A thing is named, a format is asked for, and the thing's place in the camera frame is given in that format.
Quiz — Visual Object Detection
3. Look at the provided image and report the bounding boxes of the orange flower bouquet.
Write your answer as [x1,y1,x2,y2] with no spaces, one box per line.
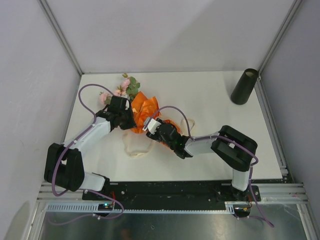
[99,72,182,151]

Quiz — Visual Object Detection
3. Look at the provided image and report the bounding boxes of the cream printed ribbon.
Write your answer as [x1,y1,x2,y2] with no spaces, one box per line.
[122,116,188,159]

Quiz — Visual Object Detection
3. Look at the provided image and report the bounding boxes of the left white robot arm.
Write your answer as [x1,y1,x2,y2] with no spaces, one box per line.
[44,96,136,200]

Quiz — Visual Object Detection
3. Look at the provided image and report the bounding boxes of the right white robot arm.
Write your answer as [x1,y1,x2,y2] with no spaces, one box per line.
[143,117,258,201]

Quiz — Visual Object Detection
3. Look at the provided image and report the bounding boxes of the black cylindrical vase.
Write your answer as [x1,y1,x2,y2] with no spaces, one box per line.
[230,68,259,105]

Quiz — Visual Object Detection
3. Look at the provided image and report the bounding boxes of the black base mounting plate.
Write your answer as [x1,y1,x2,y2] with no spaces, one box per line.
[81,181,261,211]

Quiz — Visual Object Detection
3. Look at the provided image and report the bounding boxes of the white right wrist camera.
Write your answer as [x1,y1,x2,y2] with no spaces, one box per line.
[142,117,161,134]

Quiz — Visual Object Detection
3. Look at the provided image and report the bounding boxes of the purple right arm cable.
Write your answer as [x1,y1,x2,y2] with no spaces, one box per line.
[149,105,275,228]

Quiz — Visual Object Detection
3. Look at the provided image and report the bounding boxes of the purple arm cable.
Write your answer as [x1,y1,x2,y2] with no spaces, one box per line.
[149,105,275,228]
[46,83,125,226]

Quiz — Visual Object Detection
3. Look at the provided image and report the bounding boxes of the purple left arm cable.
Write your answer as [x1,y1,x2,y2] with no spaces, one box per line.
[46,83,125,226]

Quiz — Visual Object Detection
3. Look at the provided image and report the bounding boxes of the grey slotted cable duct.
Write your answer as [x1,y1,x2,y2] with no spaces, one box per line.
[45,202,235,214]

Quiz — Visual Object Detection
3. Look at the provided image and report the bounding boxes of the aluminium frame rail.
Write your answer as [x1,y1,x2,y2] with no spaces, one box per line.
[37,0,84,77]

